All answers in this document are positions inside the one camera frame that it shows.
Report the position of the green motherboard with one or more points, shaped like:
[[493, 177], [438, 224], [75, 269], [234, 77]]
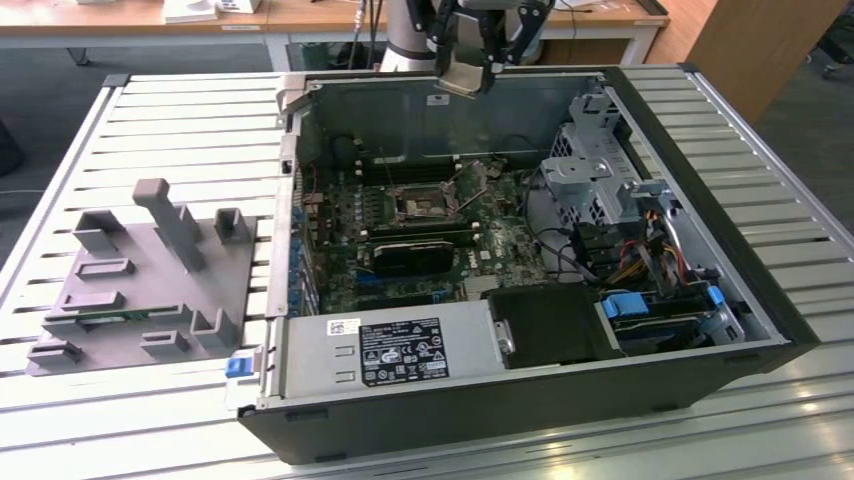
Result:
[[508, 220]]

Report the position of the pale blue teach pendant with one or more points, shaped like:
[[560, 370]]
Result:
[[514, 37]]

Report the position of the black office chair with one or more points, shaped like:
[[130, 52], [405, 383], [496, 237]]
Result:
[[837, 55]]

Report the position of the blue case latch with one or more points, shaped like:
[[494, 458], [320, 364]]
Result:
[[240, 367]]

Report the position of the silver CPU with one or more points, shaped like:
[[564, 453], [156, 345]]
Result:
[[462, 77]]

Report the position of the black graphics card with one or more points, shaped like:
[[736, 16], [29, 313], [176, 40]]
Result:
[[410, 260]]

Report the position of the black installed RAM stick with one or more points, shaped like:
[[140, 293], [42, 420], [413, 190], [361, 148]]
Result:
[[414, 231]]

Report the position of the green RAM stick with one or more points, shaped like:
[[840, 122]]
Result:
[[137, 315]]

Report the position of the black expansion slot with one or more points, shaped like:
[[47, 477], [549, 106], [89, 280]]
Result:
[[394, 290]]

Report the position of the gray power supply unit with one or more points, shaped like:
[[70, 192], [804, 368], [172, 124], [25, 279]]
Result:
[[321, 360]]

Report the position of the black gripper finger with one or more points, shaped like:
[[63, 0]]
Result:
[[442, 30], [497, 70]]

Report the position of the black open PC case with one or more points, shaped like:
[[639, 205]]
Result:
[[468, 430]]

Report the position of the silver metal drive cage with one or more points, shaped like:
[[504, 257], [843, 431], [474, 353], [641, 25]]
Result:
[[577, 172]]

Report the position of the gray parts rack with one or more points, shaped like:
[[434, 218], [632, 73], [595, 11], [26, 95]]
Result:
[[154, 285]]

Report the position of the blue disk carrier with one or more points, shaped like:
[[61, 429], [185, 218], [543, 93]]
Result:
[[624, 303]]

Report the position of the CPU socket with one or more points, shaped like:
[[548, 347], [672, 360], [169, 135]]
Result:
[[424, 202]]

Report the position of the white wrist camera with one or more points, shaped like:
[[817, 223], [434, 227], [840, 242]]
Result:
[[497, 3]]

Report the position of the white printed box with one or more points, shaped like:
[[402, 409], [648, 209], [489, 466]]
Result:
[[241, 6]]

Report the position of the small silver heatsink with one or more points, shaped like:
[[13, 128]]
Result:
[[481, 286]]

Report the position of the blue plastic clip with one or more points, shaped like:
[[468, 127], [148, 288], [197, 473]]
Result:
[[716, 295]]

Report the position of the wooden cabinet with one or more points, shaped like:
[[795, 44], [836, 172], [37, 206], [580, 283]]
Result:
[[748, 50]]

